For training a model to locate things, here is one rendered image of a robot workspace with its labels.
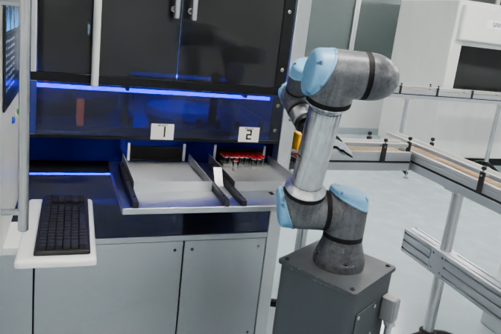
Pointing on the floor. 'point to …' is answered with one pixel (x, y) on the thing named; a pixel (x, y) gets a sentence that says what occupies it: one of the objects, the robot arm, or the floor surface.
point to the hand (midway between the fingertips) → (329, 166)
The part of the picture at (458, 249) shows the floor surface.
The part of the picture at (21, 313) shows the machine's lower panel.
